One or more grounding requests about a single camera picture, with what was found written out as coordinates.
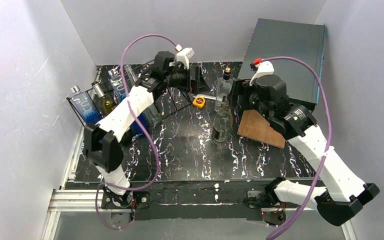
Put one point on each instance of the blue square glass bottle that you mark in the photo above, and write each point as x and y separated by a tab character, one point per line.
115	80

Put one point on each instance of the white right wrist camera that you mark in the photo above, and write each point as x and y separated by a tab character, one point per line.
261	68

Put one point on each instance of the steel combination wrench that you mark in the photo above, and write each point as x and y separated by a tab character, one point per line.
211	97

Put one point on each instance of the clear bottle with black cap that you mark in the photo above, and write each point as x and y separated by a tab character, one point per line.
223	87

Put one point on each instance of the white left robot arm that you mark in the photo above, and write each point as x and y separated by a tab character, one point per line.
102	141

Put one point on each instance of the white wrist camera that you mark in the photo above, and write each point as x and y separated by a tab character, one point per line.
261	68
183	55

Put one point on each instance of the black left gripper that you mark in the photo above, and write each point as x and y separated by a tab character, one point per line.
194	78

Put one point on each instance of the aluminium frame rail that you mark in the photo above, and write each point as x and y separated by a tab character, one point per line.
77	190

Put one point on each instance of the dark green wine bottle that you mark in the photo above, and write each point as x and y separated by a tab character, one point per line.
106	104

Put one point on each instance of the clear bottle with gold rim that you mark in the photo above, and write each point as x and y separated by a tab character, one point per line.
222	123

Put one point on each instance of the yellow tape measure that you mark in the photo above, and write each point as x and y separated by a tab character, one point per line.
199	102

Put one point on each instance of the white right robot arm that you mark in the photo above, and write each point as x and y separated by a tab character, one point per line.
343	194

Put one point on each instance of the blue bottle with silver cap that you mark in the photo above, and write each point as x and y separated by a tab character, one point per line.
84	106

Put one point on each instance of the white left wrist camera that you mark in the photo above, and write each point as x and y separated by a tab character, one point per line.
183	55

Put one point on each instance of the grey metal box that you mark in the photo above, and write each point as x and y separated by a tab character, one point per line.
306	42

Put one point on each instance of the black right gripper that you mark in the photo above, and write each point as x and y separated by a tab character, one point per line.
237	91

